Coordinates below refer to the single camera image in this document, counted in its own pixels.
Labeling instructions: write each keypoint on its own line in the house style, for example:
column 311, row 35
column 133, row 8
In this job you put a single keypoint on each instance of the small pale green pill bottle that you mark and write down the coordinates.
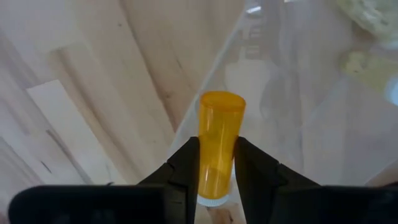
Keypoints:
column 370, row 15

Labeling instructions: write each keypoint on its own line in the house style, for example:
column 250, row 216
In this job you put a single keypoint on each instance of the small amber pill bottle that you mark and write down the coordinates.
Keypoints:
column 219, row 130

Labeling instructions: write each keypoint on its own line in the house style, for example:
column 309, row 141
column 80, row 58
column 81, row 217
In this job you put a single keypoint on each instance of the clear rectangular plastic bin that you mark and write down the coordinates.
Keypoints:
column 311, row 124

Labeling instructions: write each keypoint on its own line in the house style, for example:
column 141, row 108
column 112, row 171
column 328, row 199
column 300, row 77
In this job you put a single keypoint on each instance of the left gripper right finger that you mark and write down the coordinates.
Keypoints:
column 255, row 174

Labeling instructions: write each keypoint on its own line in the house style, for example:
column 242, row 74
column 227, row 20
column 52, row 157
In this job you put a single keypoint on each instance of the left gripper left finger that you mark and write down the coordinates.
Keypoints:
column 183, row 174

